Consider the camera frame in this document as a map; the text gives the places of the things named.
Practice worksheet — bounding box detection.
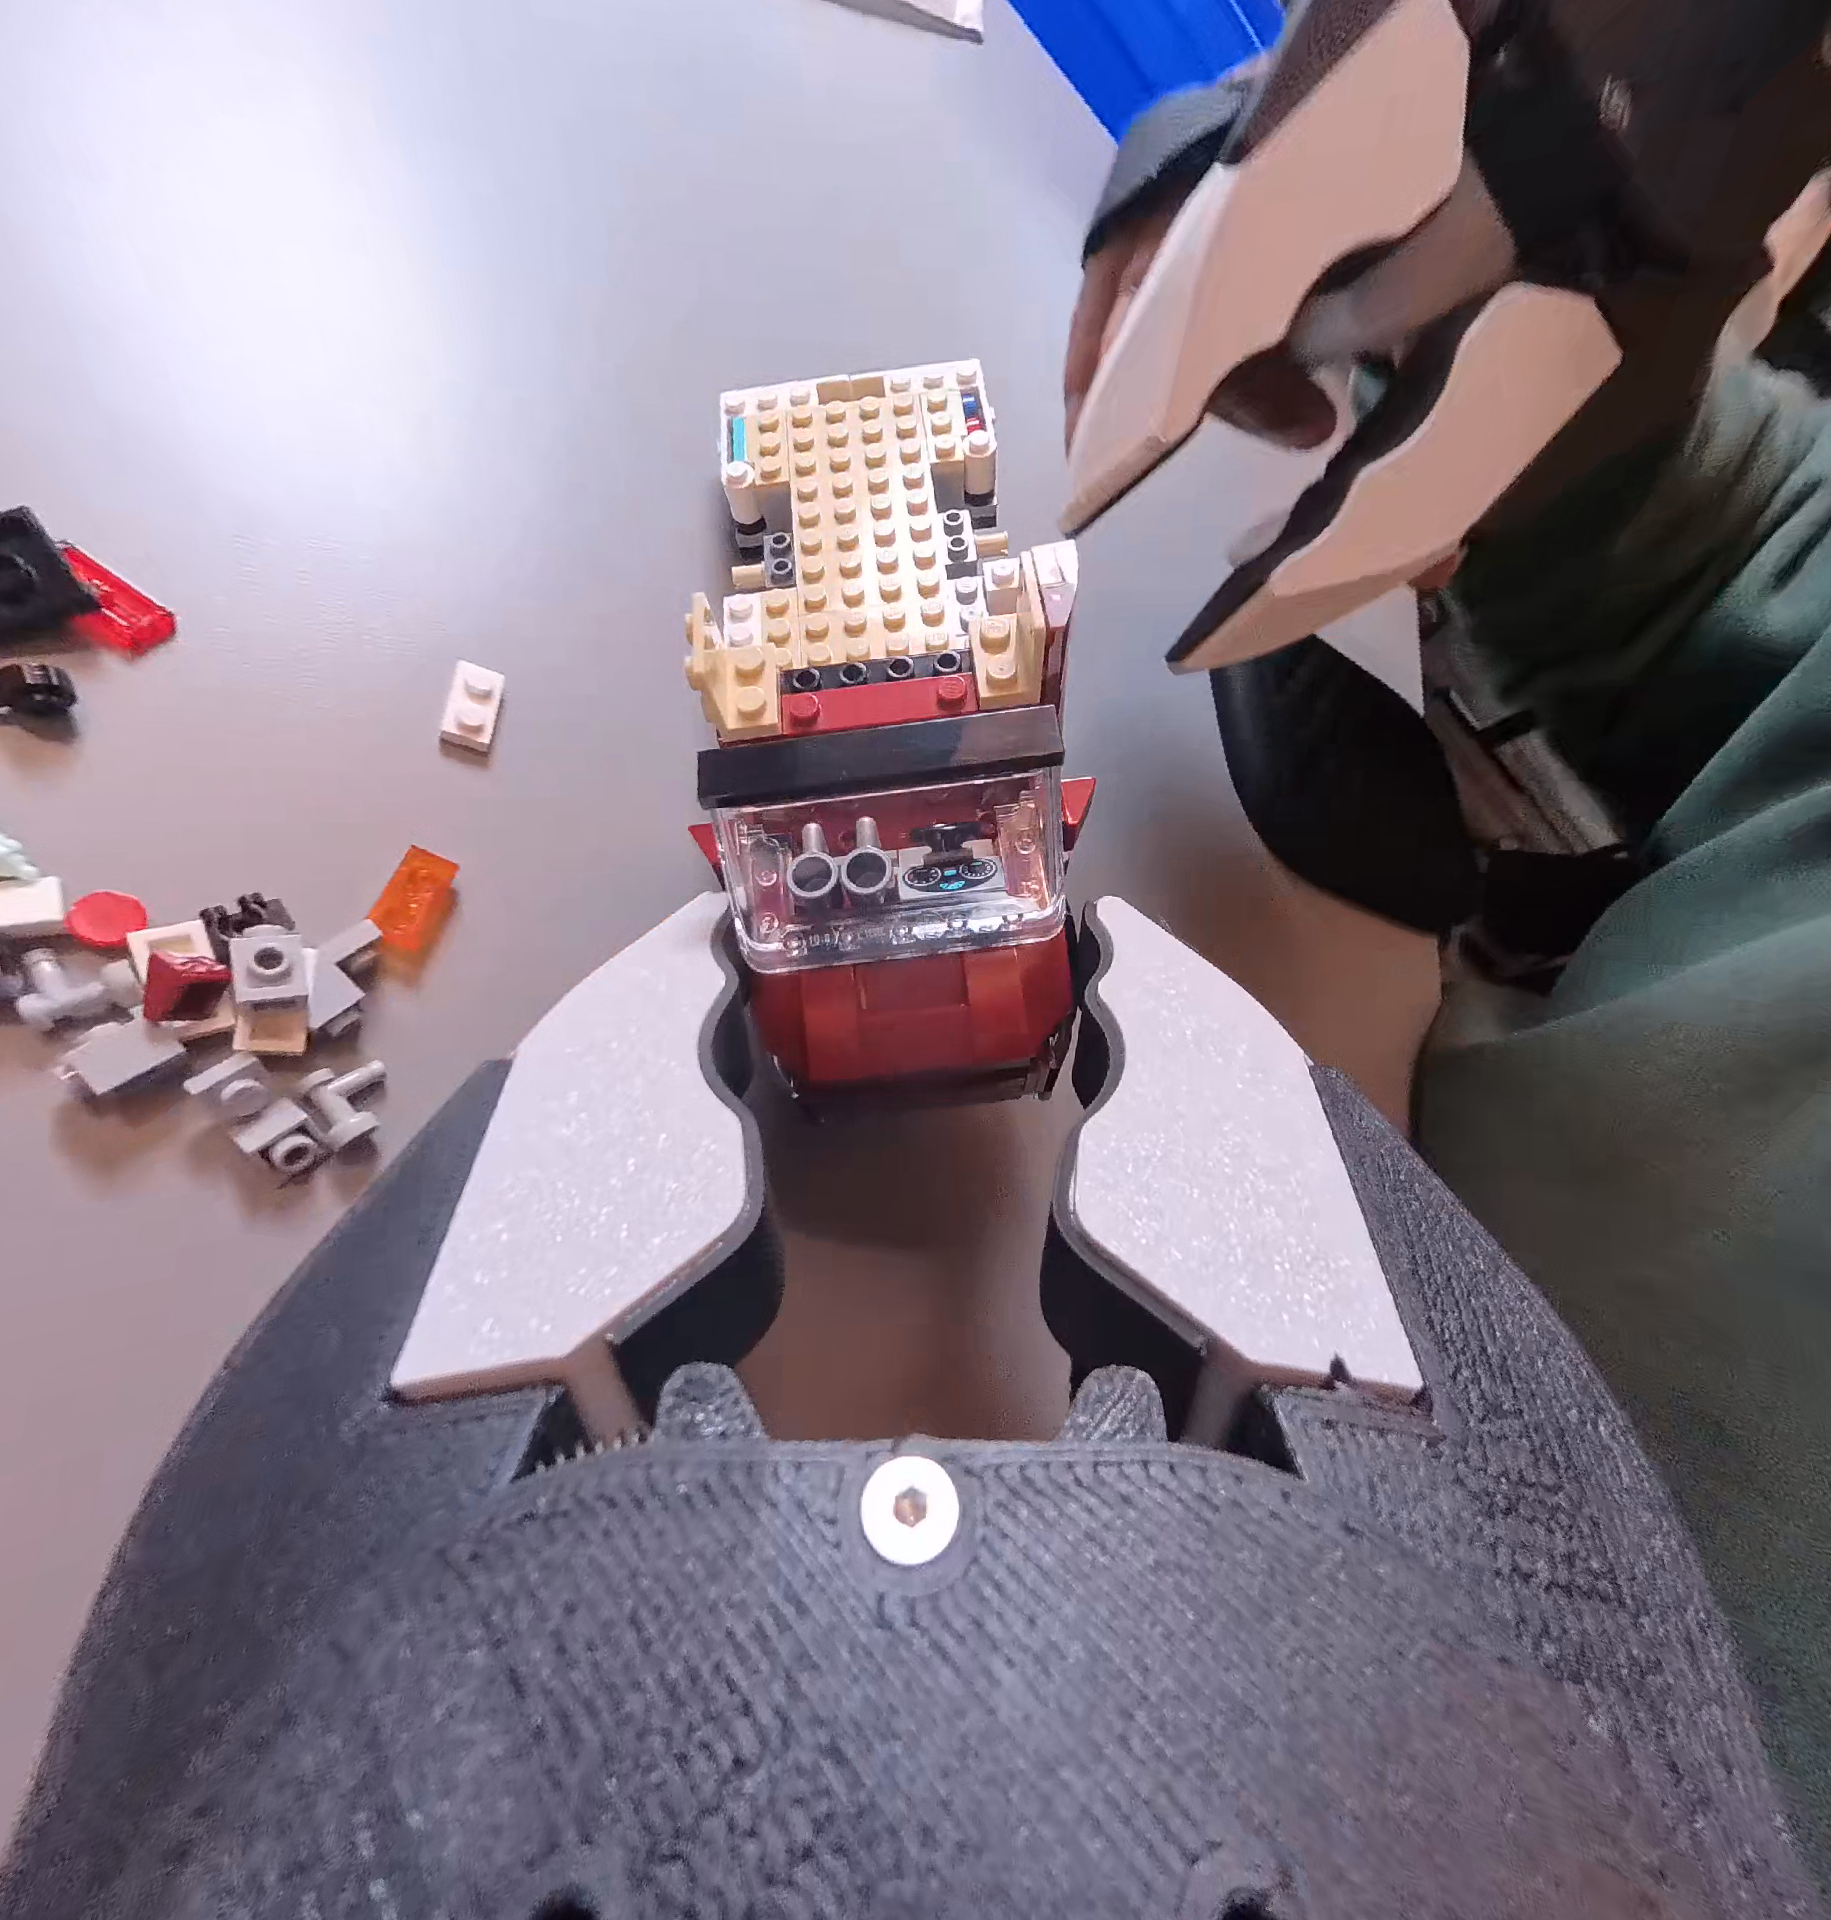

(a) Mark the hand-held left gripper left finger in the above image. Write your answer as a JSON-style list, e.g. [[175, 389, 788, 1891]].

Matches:
[[386, 889, 788, 1452]]

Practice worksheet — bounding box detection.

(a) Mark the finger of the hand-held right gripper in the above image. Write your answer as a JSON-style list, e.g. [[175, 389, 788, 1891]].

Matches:
[[1065, 0, 1480, 540], [1166, 282, 1626, 673]]

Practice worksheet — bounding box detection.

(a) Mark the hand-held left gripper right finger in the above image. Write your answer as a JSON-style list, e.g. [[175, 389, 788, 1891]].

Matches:
[[1051, 889, 1428, 1452]]

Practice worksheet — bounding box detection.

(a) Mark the red and tan brick truck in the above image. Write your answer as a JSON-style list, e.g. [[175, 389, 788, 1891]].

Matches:
[[687, 354, 1097, 1118]]

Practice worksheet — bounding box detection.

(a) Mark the grey desk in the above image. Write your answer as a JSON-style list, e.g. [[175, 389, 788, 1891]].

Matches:
[[0, 0, 1443, 1920]]

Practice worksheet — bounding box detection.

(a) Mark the person's right hand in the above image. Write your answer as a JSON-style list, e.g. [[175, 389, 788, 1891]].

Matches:
[[1065, 74, 1264, 441]]

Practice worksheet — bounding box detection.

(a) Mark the orange transparent flat brick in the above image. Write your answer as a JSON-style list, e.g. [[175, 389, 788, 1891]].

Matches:
[[362, 843, 460, 953]]

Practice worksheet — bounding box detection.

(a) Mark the black ribbed cushion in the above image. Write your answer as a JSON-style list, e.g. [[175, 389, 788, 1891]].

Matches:
[[1207, 655, 1482, 932]]

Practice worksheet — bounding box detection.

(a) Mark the pile of small loose bricks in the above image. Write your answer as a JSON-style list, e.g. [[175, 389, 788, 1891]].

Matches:
[[0, 809, 394, 1189]]

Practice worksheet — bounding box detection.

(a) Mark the green sweatshirt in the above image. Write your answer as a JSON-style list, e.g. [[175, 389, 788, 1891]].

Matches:
[[1413, 197, 1831, 1920]]

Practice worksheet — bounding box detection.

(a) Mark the red and black brick assembly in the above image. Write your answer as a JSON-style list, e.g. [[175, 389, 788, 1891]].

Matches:
[[0, 506, 175, 655]]

